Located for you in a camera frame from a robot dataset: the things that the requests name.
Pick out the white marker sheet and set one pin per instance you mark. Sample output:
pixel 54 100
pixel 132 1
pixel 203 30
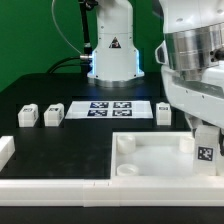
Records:
pixel 110 110

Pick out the white square table top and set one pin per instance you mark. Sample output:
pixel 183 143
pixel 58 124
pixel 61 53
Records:
pixel 158 154

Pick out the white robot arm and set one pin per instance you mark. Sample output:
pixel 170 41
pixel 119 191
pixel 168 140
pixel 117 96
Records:
pixel 190 53

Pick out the white U-shaped fence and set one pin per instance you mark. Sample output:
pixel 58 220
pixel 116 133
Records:
pixel 196 190

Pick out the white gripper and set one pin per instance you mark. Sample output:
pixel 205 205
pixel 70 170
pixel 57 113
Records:
pixel 198 99

